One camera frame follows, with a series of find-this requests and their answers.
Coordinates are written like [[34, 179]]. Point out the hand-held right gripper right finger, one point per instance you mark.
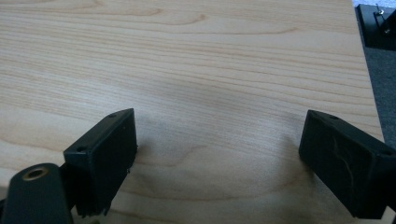
[[339, 155]]

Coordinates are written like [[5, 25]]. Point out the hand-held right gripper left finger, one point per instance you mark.
[[102, 155]]

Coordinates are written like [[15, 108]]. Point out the black metal stand base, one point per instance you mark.
[[373, 34]]

